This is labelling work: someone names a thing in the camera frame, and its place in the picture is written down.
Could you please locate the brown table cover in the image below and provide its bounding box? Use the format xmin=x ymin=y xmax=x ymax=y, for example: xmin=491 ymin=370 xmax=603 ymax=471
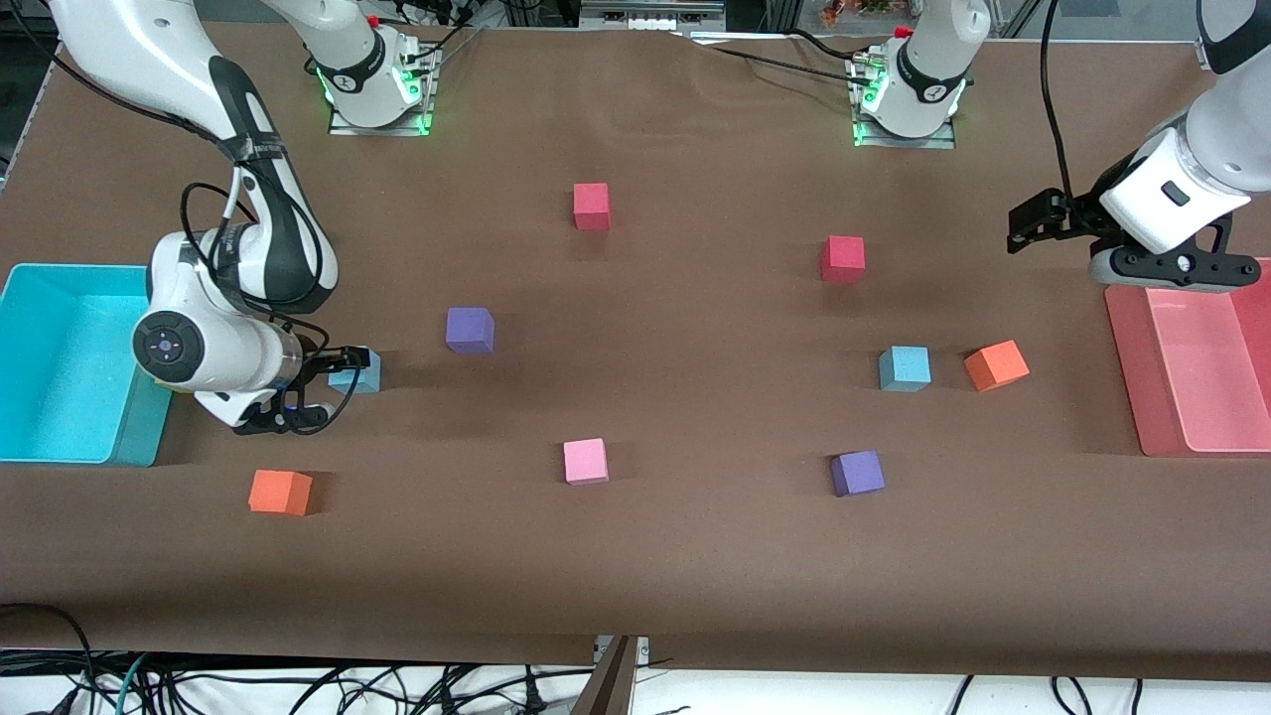
xmin=0 ymin=15 xmax=1271 ymax=686

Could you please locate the pink foam cube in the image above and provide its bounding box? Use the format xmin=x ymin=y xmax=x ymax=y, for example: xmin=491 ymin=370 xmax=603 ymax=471
xmin=563 ymin=438 xmax=610 ymax=486

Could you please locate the purple foam cube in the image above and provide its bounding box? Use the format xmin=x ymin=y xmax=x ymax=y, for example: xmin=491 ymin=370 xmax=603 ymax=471
xmin=445 ymin=306 xmax=495 ymax=356
xmin=830 ymin=450 xmax=886 ymax=498

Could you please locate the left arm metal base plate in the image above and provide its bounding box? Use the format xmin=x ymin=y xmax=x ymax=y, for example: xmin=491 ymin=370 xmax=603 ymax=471
xmin=851 ymin=55 xmax=957 ymax=151

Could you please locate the cyan plastic bin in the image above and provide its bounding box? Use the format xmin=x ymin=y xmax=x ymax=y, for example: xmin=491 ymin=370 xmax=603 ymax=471
xmin=0 ymin=263 xmax=176 ymax=468

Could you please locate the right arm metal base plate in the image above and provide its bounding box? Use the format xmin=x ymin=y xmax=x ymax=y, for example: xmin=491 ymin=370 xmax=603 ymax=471
xmin=328 ymin=45 xmax=437 ymax=138

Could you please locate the aluminium frame bar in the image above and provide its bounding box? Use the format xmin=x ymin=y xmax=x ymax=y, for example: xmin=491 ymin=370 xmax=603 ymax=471
xmin=581 ymin=0 xmax=726 ymax=33

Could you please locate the blue foam cube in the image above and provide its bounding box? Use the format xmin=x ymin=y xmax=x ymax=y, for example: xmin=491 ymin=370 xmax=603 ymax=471
xmin=328 ymin=346 xmax=382 ymax=396
xmin=878 ymin=346 xmax=932 ymax=393

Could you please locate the arm black wrist cable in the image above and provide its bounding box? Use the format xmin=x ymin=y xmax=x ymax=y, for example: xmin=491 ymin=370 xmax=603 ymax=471
xmin=1039 ymin=0 xmax=1083 ymax=215
xmin=179 ymin=164 xmax=335 ymax=345

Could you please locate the black table cable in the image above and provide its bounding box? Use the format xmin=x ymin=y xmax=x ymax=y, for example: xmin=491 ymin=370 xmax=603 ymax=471
xmin=685 ymin=38 xmax=875 ymax=82
xmin=397 ymin=0 xmax=490 ymax=75

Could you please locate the orange foam cube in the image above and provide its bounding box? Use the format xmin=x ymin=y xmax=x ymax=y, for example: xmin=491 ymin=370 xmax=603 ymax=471
xmin=248 ymin=469 xmax=314 ymax=517
xmin=963 ymin=340 xmax=1031 ymax=393

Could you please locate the dark metal post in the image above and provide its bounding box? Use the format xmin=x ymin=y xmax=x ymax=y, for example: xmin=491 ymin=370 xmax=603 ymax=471
xmin=571 ymin=636 xmax=638 ymax=715

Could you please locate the red foam cube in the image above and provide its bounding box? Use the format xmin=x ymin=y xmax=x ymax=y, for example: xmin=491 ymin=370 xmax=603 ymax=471
xmin=573 ymin=183 xmax=612 ymax=231
xmin=820 ymin=235 xmax=866 ymax=284

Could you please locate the left arm black wrist cable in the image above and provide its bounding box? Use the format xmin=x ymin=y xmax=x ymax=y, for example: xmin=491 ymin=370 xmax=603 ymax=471
xmin=1039 ymin=0 xmax=1083 ymax=215

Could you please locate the teal floor cable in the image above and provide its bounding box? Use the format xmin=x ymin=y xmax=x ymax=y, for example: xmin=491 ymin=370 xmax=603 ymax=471
xmin=111 ymin=650 xmax=152 ymax=715

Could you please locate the right arm black wrist cable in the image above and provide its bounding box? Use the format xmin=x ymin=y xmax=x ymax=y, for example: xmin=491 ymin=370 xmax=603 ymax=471
xmin=179 ymin=164 xmax=335 ymax=345

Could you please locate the pink plastic bin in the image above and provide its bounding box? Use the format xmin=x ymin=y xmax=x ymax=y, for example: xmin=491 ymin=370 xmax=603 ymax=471
xmin=1105 ymin=257 xmax=1271 ymax=459

